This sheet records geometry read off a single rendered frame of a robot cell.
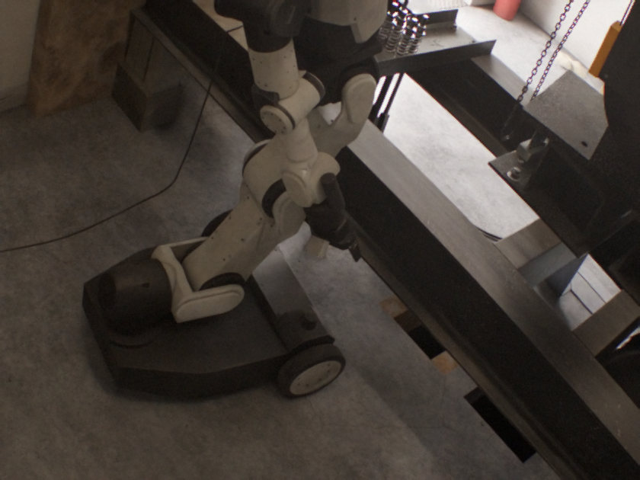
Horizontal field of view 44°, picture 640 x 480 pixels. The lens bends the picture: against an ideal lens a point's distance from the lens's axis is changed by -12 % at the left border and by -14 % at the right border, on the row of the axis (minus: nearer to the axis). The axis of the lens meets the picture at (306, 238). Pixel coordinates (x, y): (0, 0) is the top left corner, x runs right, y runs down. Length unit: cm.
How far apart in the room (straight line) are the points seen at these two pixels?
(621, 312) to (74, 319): 159
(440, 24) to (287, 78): 139
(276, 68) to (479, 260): 77
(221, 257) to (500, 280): 72
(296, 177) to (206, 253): 49
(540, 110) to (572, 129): 11
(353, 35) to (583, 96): 101
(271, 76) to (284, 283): 96
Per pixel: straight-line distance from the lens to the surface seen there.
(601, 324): 225
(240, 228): 226
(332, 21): 171
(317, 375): 251
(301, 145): 189
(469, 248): 219
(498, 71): 297
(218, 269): 229
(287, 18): 162
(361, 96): 199
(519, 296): 215
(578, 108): 253
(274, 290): 252
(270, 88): 175
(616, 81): 206
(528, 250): 229
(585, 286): 339
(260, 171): 215
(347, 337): 274
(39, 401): 239
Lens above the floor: 204
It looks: 43 degrees down
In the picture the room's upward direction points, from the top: 22 degrees clockwise
